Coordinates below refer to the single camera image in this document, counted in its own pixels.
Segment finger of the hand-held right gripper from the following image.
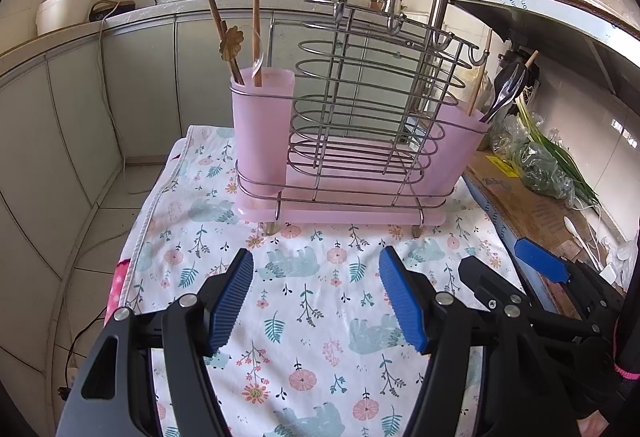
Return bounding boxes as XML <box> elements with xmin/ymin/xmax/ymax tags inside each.
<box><xmin>457</xmin><ymin>256</ymin><xmax>601</xmax><ymax>338</ymax></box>
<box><xmin>515</xmin><ymin>239</ymin><xmax>626</xmax><ymax>318</ymax></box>

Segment metal shelf rack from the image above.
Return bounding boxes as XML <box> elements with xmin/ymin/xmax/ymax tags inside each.
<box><xmin>425</xmin><ymin>0</ymin><xmax>640</xmax><ymax>268</ymax></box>

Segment dark woven basket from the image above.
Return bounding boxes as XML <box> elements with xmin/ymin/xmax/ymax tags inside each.
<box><xmin>89</xmin><ymin>0</ymin><xmax>137</xmax><ymax>22</ymax></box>

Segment gold flower spoon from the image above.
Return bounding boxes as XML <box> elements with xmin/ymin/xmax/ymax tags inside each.
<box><xmin>218</xmin><ymin>28</ymin><xmax>246</xmax><ymax>85</ymax></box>

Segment pink dotted cloth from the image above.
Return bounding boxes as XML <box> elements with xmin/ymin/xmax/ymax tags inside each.
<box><xmin>104</xmin><ymin>257</ymin><xmax>133</xmax><ymax>325</ymax></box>

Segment floral tablecloth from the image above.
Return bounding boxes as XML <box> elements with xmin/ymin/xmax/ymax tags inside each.
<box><xmin>117</xmin><ymin>124</ymin><xmax>526</xmax><ymax>437</ymax></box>

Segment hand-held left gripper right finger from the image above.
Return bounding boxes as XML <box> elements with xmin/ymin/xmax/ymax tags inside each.
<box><xmin>379</xmin><ymin>247</ymin><xmax>576</xmax><ymax>437</ymax></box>

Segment clear plastic spoon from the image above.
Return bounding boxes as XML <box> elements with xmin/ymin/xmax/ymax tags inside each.
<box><xmin>247</xmin><ymin>24</ymin><xmax>267</xmax><ymax>78</ymax></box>

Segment person's right forearm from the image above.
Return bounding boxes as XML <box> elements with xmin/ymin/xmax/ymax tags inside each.
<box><xmin>611</xmin><ymin>307</ymin><xmax>640</xmax><ymax>418</ymax></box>

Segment light wooden chopstick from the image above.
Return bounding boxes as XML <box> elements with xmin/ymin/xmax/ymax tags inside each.
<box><xmin>251</xmin><ymin>0</ymin><xmax>265</xmax><ymax>88</ymax></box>

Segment white charger cable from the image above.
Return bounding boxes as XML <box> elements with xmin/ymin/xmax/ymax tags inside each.
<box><xmin>572</xmin><ymin>194</ymin><xmax>636</xmax><ymax>285</ymax></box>

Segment grey kitchen counter cabinets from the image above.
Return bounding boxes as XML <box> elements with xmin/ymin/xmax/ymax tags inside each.
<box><xmin>0</xmin><ymin>0</ymin><xmax>441</xmax><ymax>318</ymax></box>

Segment cardboard sheet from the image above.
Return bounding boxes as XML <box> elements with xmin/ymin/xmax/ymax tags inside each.
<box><xmin>462</xmin><ymin>149</ymin><xmax>626</xmax><ymax>313</ymax></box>

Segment white plastic spoon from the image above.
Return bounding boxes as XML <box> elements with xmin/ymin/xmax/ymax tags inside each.
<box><xmin>563</xmin><ymin>216</ymin><xmax>601</xmax><ymax>268</ymax></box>

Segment green onions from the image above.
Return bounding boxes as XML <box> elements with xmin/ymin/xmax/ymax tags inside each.
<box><xmin>515</xmin><ymin>97</ymin><xmax>601</xmax><ymax>205</ymax></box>

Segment black floor cable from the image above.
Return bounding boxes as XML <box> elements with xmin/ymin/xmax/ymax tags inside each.
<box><xmin>57</xmin><ymin>302</ymin><xmax>108</xmax><ymax>400</ymax></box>

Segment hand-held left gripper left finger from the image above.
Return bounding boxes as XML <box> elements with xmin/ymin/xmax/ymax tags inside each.
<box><xmin>55</xmin><ymin>248</ymin><xmax>255</xmax><ymax>437</ymax></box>

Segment pink wire utensil rack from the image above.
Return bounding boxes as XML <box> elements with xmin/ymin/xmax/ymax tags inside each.
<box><xmin>230</xmin><ymin>0</ymin><xmax>493</xmax><ymax>238</ymax></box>

